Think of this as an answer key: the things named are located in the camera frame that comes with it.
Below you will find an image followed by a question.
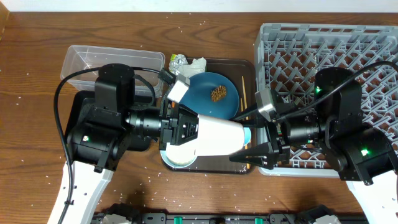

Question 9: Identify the crumpled aluminium foil ball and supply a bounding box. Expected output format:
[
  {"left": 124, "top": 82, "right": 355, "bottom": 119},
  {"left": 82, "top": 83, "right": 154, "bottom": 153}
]
[{"left": 169, "top": 54, "right": 188, "bottom": 75}]

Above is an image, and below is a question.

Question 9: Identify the brown cookie food scrap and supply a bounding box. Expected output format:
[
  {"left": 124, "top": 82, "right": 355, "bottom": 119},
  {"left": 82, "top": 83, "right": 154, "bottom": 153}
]
[{"left": 211, "top": 85, "right": 227, "bottom": 102}]

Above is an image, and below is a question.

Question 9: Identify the wooden chopstick left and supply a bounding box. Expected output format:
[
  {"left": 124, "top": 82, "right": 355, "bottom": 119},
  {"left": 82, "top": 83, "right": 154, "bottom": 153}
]
[{"left": 240, "top": 98, "right": 251, "bottom": 169}]

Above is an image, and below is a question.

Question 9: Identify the grey dishwasher rack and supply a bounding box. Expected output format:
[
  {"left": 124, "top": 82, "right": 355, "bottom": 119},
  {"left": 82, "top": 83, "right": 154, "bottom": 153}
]
[{"left": 254, "top": 22, "right": 398, "bottom": 179}]

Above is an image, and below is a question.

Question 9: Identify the light blue bowl with rice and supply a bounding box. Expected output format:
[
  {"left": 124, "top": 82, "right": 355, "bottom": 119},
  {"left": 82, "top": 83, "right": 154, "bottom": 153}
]
[{"left": 160, "top": 144, "right": 197, "bottom": 169}]

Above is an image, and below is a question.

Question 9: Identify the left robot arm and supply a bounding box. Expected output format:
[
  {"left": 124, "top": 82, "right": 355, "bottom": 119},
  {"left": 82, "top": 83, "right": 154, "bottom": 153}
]
[{"left": 49, "top": 63, "right": 244, "bottom": 223}]

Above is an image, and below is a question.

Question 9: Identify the clear plastic bin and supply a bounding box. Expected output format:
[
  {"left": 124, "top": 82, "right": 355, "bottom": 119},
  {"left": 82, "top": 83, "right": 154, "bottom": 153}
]
[{"left": 60, "top": 45, "right": 165, "bottom": 98}]

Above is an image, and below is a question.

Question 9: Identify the wooden chopstick right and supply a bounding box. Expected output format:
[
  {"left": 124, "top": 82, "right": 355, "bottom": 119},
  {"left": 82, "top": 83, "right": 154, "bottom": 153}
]
[{"left": 241, "top": 77, "right": 248, "bottom": 110}]

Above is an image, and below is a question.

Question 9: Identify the crumpled white paper napkin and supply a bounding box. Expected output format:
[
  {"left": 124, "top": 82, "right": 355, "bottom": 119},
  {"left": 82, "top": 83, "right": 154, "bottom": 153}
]
[{"left": 178, "top": 57, "right": 206, "bottom": 78}]

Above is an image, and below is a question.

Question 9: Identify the brown serving tray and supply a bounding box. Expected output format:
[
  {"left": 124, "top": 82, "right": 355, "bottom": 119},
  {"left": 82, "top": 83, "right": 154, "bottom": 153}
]
[{"left": 162, "top": 58, "right": 256, "bottom": 174}]

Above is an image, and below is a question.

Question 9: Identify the dark blue plate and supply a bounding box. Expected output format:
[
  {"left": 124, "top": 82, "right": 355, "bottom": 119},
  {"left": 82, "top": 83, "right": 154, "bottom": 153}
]
[{"left": 180, "top": 72, "right": 239, "bottom": 119}]

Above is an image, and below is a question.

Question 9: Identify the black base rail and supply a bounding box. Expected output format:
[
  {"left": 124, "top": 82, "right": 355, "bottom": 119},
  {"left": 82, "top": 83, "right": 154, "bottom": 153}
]
[{"left": 93, "top": 203, "right": 343, "bottom": 224}]

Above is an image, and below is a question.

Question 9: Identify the light blue cup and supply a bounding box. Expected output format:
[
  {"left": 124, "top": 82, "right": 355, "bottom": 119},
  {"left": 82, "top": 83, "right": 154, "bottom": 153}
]
[{"left": 244, "top": 128, "right": 252, "bottom": 146}]

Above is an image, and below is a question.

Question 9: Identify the wooden chopstick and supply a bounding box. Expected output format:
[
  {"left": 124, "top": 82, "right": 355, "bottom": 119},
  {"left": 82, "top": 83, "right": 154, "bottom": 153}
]
[
  {"left": 240, "top": 98, "right": 251, "bottom": 169},
  {"left": 241, "top": 77, "right": 248, "bottom": 110}
]

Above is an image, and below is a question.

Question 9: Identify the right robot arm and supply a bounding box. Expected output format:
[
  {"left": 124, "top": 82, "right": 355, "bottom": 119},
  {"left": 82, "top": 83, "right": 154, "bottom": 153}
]
[{"left": 229, "top": 67, "right": 397, "bottom": 223}]

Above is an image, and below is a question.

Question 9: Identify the black plastic tray bin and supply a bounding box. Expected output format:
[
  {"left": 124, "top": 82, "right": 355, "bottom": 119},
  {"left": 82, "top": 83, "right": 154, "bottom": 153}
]
[{"left": 65, "top": 90, "right": 151, "bottom": 152}]

